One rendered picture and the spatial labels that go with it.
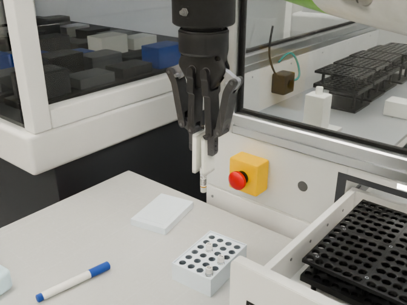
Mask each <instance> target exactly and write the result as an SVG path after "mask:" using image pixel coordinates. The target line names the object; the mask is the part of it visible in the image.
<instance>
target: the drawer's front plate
mask: <svg viewBox="0 0 407 305"><path fill-rule="evenodd" d="M247 301H249V302H251V303H253V304H255V305H343V304H341V303H339V302H337V301H335V300H332V299H330V298H328V297H326V296H324V295H322V294H320V293H318V292H316V291H314V290H312V289H310V288H308V287H306V286H304V285H302V284H299V283H297V282H295V281H293V280H291V279H289V278H287V277H284V276H283V275H281V274H278V273H277V272H275V271H272V270H271V269H268V268H266V267H264V266H262V265H260V264H258V263H256V262H254V261H251V260H249V259H247V258H245V257H243V256H241V255H240V256H238V257H237V258H235V259H234V260H233V261H232V262H231V268H230V305H246V303H247Z"/></svg>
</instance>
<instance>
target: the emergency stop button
mask: <svg viewBox="0 0 407 305"><path fill-rule="evenodd" d="M228 181H229V184H230V185H231V187H232V188H234V189H235V190H241V189H243V188H244V187H245V185H246V179H245V176H244V175H243V174H242V173H241V172H239V171H233V172H232V173H230V174H229V176H228Z"/></svg>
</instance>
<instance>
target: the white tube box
mask: <svg viewBox="0 0 407 305"><path fill-rule="evenodd" d="M208 242H210V243H212V244H213V249H212V252H206V243H208ZM220 254H222V255H224V257H225V258H224V264H223V265H219V264H218V262H217V256H218V255H220ZM240 255H241V256H243V257H245V258H246V257H247V244H245V243H242V242H239V241H237V240H234V239H232V238H229V237H226V236H224V235H221V234H218V233H216V232H213V231H209V232H207V233H206V234H205V235H204V236H203V237H202V238H201V239H199V240H198V241H197V242H195V244H193V245H192V246H191V247H190V248H188V249H187V250H186V251H185V252H184V253H183V254H182V255H180V256H179V257H178V258H176V259H175V260H174V261H173V262H172V278H173V280H175V281H177V282H179V283H181V284H183V285H185V286H188V287H190V288H192V289H194V290H196V291H198V292H200V293H202V294H204V295H206V296H208V297H212V296H213V295H214V294H215V293H216V292H217V291H218V290H219V288H220V287H221V286H222V285H223V284H224V283H225V282H226V281H227V280H228V279H229V278H230V268H231V262H232V261H233V260H234V259H235V258H237V257H238V256H240ZM206 266H212V267H213V273H212V276H211V277H208V276H206V273H205V268H206Z"/></svg>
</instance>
